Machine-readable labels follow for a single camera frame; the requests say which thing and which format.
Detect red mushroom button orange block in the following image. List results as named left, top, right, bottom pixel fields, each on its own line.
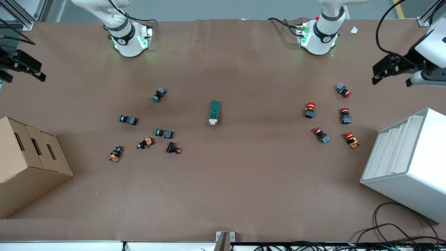
left=344, top=131, right=360, bottom=149

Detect stepped cardboard bin box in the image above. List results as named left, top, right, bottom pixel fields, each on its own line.
left=0, top=116, right=73, bottom=219

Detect white stepped bin box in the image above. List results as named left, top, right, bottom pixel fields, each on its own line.
left=360, top=107, right=446, bottom=225

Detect black button with pink lens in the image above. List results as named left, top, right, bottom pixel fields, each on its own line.
left=166, top=141, right=183, bottom=155

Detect brown paper table cover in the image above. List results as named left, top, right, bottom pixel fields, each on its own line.
left=0, top=18, right=446, bottom=243

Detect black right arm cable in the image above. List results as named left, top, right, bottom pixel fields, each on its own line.
left=0, top=18, right=36, bottom=45

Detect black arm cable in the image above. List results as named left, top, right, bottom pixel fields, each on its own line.
left=0, top=18, right=36, bottom=45
left=375, top=0, right=424, bottom=67

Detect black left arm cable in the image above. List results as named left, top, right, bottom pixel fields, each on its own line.
left=375, top=0, right=424, bottom=67

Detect black left base cable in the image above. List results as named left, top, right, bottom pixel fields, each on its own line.
left=267, top=17, right=304, bottom=37

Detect black base cable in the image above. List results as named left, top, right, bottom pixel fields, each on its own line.
left=267, top=17, right=304, bottom=37
left=107, top=0, right=158, bottom=25

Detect black right base cable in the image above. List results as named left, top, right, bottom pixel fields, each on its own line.
left=107, top=0, right=158, bottom=25

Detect black looped floor cable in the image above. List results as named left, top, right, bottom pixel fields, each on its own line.
left=352, top=202, right=443, bottom=246

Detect white table edge rail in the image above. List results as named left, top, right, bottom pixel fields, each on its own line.
left=0, top=240, right=218, bottom=251

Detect black cable bundle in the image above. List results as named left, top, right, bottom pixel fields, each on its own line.
left=254, top=241, right=446, bottom=251

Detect metal table edge bracket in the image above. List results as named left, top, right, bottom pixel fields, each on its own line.
left=215, top=231, right=236, bottom=251

